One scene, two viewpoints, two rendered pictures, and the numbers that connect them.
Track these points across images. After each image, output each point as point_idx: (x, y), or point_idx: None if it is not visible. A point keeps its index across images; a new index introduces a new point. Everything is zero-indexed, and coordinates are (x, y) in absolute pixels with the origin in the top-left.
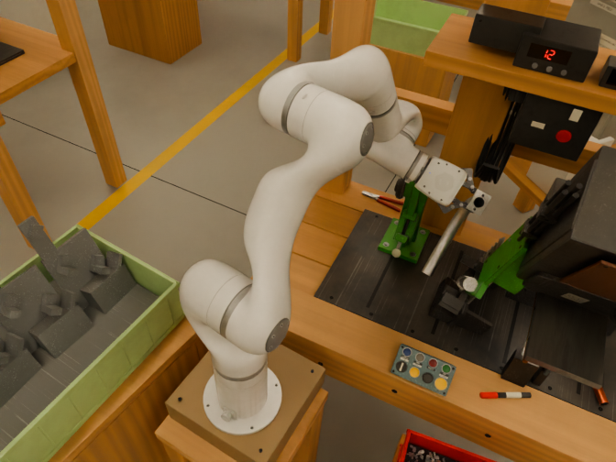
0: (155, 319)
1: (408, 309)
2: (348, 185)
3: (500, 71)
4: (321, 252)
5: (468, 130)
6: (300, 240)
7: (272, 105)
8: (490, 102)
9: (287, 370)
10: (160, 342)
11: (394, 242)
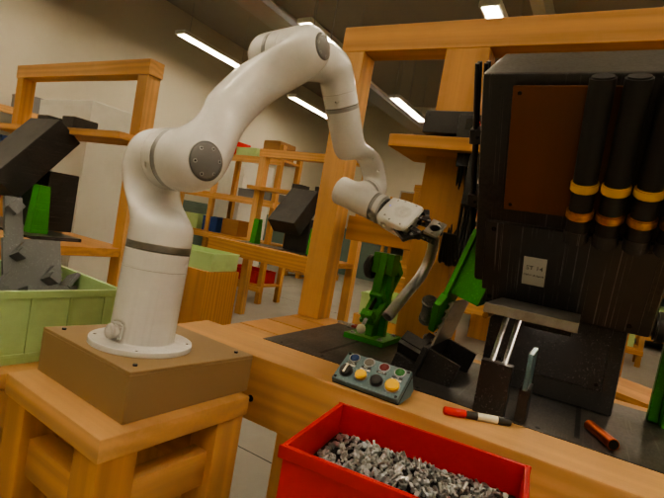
0: (80, 312)
1: None
2: (326, 318)
3: (446, 137)
4: (283, 332)
5: None
6: (264, 324)
7: (257, 39)
8: (447, 194)
9: (206, 346)
10: None
11: (362, 333)
